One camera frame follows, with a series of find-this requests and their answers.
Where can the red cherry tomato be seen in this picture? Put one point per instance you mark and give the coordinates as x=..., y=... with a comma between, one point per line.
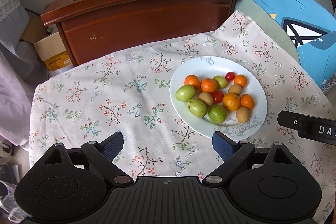
x=218, y=96
x=230, y=76

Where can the brown longan fruit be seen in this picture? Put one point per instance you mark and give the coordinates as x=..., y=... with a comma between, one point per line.
x=235, y=89

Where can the large orange tangerine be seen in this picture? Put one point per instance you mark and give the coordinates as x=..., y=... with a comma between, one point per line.
x=247, y=101
x=231, y=101

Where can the small orange tangerine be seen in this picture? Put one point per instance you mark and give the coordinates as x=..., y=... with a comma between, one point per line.
x=240, y=80

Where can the floral tablecloth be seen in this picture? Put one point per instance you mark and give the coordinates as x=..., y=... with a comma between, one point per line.
x=129, y=92

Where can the white oval plate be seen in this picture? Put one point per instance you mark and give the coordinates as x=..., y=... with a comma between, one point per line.
x=208, y=67

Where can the brown kiwi fruit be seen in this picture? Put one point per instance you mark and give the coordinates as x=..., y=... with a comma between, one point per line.
x=206, y=98
x=242, y=115

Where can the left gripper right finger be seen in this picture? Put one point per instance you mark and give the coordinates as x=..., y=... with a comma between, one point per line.
x=235, y=156

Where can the small cardboard box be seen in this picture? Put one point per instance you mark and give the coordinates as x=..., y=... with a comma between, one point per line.
x=53, y=53

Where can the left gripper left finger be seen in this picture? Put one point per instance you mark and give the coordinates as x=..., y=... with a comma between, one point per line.
x=100, y=157

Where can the checkered grey fabric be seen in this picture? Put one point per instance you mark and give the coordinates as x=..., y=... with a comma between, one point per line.
x=21, y=72

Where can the wooden cabinet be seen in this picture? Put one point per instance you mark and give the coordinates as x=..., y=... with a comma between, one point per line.
x=94, y=28

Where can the green jujube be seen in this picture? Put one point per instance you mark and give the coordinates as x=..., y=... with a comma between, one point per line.
x=197, y=107
x=185, y=93
x=217, y=114
x=221, y=81

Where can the blue plush pillow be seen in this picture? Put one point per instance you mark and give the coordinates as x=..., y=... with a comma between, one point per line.
x=311, y=29

